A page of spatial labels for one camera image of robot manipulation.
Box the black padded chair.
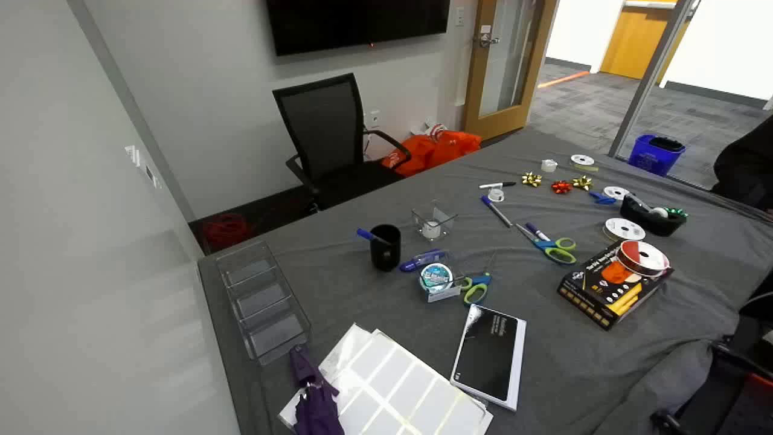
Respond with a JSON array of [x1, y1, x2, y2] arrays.
[[711, 111, 773, 213]]

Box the clear plastic organizer tray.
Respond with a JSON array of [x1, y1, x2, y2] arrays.
[[214, 239, 315, 368]]

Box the metal partition post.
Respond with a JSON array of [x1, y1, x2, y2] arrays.
[[607, 0, 702, 158]]

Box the black tape dispenser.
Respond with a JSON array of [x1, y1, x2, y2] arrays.
[[618, 194, 692, 239]]

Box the black mug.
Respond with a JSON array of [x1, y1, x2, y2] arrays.
[[368, 221, 403, 272]]

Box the wooden glass panel door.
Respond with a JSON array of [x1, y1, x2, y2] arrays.
[[461, 0, 560, 139]]

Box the orange bag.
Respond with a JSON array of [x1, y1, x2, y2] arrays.
[[382, 128, 483, 178]]

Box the black mesh office chair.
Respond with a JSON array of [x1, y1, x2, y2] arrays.
[[271, 69, 413, 213]]

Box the white label sheets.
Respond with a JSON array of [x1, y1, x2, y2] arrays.
[[277, 322, 496, 435]]

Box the black chair with red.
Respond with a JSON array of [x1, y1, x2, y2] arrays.
[[650, 272, 773, 435]]

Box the black orange cardboard box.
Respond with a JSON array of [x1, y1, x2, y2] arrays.
[[555, 239, 677, 330]]

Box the black wall television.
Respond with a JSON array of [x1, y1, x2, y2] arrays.
[[263, 0, 452, 58]]

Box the clear square plastic box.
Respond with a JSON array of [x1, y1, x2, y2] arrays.
[[419, 264, 466, 305]]

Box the blue recycling bin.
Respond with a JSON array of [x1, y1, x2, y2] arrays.
[[626, 132, 688, 178]]

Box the white flat spool disc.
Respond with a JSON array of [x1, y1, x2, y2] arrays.
[[603, 215, 647, 244]]

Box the red white wire spool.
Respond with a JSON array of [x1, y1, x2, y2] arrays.
[[618, 239, 671, 276]]

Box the blue green scissors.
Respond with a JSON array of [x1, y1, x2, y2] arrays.
[[456, 271, 496, 307], [514, 219, 580, 268]]

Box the red floor object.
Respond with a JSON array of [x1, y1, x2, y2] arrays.
[[199, 213, 253, 252]]

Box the white tablet with black screen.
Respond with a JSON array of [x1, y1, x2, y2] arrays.
[[448, 301, 528, 412]]

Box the small clear acrylic holder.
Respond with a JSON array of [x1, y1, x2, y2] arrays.
[[411, 204, 458, 245]]

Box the Ice Breakers mints tin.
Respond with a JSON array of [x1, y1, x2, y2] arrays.
[[419, 260, 456, 295]]

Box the yellow wooden hallway door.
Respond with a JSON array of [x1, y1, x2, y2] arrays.
[[600, 3, 678, 81]]

